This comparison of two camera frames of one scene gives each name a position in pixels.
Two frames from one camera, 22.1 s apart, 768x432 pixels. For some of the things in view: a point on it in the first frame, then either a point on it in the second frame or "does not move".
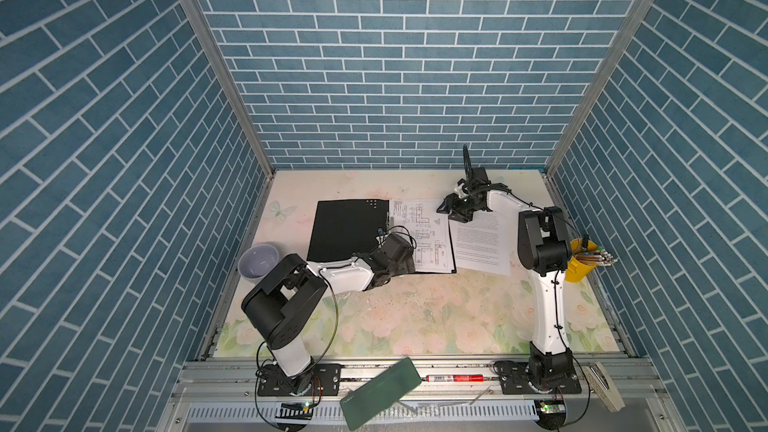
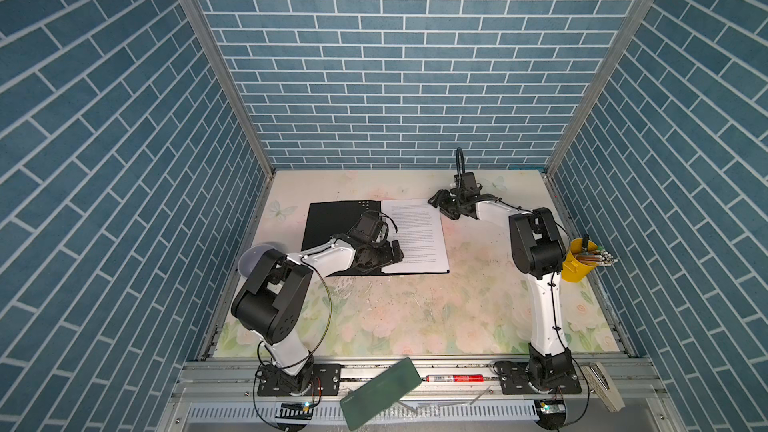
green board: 384,390 does not move
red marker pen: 450,378 does not move
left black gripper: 406,265 -> 388,257
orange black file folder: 343,229 does not move
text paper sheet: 483,243 -> 420,234
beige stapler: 601,386 does not move
